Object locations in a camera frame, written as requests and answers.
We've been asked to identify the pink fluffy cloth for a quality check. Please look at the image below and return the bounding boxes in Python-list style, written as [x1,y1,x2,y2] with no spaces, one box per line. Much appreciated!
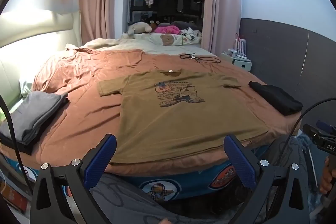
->
[154,25,181,35]

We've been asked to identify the person's grey printed pants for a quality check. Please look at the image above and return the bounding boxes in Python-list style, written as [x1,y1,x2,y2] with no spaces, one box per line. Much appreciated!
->
[89,135,326,224]

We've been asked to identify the beige plush toy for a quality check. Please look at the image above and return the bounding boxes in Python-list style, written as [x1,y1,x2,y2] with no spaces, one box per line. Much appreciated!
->
[127,22,153,39]

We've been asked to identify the person's right hand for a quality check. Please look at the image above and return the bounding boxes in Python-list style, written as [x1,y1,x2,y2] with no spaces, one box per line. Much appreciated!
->
[319,156,336,195]

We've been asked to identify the black folded clothes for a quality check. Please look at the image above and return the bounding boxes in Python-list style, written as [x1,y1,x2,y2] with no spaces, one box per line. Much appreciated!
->
[248,81,303,116]

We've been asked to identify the grey folded clothes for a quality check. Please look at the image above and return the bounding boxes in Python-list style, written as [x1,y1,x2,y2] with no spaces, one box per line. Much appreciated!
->
[0,91,69,147]

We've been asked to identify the white nightstand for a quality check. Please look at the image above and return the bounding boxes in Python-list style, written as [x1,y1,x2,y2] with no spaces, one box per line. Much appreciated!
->
[219,52,253,72]

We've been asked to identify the dark grey cushion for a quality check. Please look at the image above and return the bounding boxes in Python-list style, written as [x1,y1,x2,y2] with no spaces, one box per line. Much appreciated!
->
[171,21,198,30]

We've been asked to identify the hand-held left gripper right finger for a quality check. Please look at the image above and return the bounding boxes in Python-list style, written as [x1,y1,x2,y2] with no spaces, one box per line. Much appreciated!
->
[224,134,311,224]

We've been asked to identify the white padded headboard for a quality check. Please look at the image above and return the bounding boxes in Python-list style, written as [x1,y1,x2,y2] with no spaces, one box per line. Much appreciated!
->
[0,10,82,111]

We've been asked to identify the panda print cloth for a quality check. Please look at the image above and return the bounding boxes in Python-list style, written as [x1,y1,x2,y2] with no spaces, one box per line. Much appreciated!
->
[180,28,202,42]

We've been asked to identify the blue printed bed sheet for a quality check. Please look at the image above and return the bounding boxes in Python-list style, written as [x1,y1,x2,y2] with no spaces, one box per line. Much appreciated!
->
[0,145,263,201]

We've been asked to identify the orange-brown fleece blanket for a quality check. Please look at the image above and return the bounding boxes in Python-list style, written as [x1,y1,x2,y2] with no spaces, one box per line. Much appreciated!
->
[0,49,302,182]

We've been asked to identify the brown printed t-shirt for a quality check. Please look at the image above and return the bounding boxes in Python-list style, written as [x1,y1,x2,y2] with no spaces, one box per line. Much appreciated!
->
[98,69,268,164]

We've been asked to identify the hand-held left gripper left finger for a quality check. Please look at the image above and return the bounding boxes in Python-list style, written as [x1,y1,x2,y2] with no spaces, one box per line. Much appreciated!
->
[29,133,117,224]

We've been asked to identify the cream bear print quilt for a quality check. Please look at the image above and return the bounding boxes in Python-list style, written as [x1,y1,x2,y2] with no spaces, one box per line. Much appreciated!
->
[133,31,202,46]

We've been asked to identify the cream bed sheet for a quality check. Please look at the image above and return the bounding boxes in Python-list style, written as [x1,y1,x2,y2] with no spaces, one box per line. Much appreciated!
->
[66,34,218,58]

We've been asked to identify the black cable on bed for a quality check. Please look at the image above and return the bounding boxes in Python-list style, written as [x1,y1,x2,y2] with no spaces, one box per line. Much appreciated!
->
[180,52,221,65]

